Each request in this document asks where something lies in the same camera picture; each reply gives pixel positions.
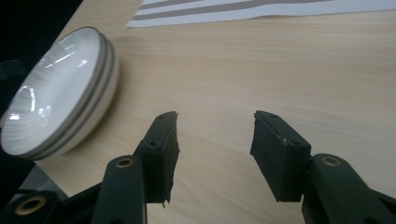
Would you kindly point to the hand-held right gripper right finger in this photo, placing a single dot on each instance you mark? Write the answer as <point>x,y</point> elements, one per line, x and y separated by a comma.
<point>280,155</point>

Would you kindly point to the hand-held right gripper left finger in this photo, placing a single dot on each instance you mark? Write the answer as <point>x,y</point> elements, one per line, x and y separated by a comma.
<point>158,161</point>

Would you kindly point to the white plate with dark rim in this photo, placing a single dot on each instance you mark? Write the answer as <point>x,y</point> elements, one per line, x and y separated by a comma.
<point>106,67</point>
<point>115,77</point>
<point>53,93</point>

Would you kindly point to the grey white striped placemat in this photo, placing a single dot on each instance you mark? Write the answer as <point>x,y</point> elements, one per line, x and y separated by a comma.
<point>186,22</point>

